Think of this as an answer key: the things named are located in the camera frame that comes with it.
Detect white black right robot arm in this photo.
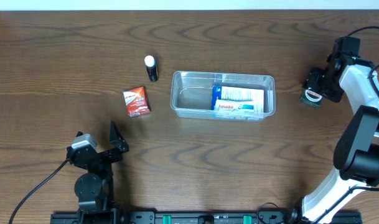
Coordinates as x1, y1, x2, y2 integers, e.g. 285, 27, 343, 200
289, 50, 379, 223

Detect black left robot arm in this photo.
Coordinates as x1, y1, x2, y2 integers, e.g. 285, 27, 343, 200
67, 121, 129, 223

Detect white Panadol box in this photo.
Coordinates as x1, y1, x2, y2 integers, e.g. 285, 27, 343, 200
213, 100, 255, 113

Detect dark bottle white cap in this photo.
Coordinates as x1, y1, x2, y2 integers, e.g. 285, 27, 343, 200
144, 55, 159, 82

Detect green round-logo box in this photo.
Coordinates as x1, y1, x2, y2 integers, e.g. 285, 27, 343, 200
299, 89, 322, 108

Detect red medicine box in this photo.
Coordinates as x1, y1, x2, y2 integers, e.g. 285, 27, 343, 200
123, 86, 151, 117

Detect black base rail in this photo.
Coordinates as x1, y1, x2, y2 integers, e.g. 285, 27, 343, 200
50, 210, 363, 224

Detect black left camera cable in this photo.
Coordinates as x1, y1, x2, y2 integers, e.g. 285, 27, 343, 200
8, 158, 70, 224

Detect large blue white medicine box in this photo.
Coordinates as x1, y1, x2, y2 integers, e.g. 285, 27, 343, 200
212, 86, 264, 113

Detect clear plastic container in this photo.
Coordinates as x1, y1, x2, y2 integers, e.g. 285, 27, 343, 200
171, 71, 276, 121

